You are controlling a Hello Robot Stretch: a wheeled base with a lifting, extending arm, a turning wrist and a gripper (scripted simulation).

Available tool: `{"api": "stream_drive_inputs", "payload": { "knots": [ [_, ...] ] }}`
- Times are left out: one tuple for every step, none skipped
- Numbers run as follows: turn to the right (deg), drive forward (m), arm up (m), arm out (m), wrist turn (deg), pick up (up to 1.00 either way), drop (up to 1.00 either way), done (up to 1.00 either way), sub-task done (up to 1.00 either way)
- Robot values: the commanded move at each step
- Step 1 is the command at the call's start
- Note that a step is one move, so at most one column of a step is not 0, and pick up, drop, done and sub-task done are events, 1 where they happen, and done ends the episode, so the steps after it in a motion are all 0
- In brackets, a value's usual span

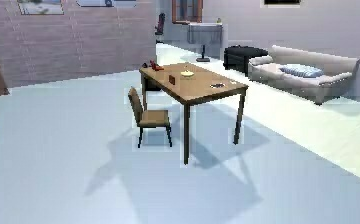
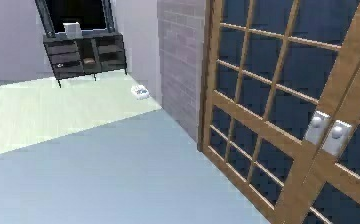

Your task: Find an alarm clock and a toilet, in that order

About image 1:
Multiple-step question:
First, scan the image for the black toilet plunger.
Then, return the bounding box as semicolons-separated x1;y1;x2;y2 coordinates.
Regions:
196;44;211;63

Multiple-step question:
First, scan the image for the brown wooden table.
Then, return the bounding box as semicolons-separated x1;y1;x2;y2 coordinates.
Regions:
138;62;250;166

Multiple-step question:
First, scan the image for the brown wooden chair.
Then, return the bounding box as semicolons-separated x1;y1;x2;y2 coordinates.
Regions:
127;86;173;149

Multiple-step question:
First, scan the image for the red object on table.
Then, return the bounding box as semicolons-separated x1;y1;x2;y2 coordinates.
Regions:
149;59;165;72

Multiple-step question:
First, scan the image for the dark red hanging towel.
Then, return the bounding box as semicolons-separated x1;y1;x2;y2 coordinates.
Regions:
154;12;167;36

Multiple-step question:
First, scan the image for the brown framed window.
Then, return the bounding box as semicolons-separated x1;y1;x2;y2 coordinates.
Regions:
171;0;204;25

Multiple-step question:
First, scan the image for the blue striped pillow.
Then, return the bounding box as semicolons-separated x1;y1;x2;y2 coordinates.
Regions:
279;64;325;79

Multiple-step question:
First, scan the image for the beige sofa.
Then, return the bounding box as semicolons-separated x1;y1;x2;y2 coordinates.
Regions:
247;44;360;106

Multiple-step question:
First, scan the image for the blue framed wall picture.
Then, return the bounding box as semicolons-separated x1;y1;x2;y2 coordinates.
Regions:
75;0;138;8

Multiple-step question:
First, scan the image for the black framed wall picture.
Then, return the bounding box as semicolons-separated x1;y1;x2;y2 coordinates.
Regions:
260;0;302;8

